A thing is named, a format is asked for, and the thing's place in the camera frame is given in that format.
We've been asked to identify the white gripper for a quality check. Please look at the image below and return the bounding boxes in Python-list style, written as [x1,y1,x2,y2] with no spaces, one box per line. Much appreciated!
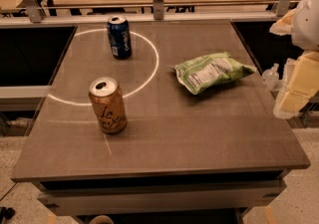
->
[269,9,319,112]

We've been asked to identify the green jalapeno chip bag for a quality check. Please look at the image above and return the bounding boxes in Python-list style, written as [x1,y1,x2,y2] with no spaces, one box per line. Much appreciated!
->
[173,52,257,96]

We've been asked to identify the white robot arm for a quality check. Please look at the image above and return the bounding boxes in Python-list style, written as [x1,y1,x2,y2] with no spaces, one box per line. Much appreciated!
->
[270,0,319,119]

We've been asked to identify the blue Pepsi can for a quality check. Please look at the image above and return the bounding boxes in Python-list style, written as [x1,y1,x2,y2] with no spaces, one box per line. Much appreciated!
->
[107,16,132,60]

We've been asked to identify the orange LaCroix can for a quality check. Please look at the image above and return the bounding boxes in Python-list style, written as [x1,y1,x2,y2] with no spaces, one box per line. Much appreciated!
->
[89,77,128,134]

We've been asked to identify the clear sanitizer bottle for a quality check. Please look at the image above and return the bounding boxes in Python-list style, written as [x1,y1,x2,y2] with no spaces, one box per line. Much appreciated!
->
[262,63,279,91]

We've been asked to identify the black object on floor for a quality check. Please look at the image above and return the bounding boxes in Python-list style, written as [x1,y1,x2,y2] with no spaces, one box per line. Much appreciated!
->
[0,207,15,224]

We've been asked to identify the left metal rail bracket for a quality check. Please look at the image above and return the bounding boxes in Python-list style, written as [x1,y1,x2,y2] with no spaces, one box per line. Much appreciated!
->
[22,0,44,23]

